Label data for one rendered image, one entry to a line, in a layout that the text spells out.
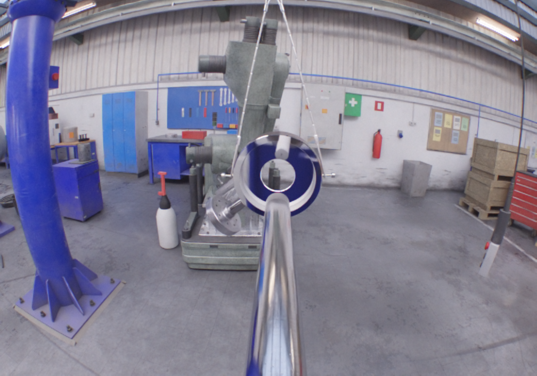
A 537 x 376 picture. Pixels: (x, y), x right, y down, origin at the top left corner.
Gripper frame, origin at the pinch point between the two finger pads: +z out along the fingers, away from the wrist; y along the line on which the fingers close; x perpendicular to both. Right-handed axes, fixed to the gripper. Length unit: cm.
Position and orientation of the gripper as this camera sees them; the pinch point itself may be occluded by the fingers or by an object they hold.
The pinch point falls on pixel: (229, 202)
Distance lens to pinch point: 128.7
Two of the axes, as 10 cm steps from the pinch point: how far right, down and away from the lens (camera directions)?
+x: 6.2, 7.5, 2.1
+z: -0.7, 3.2, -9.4
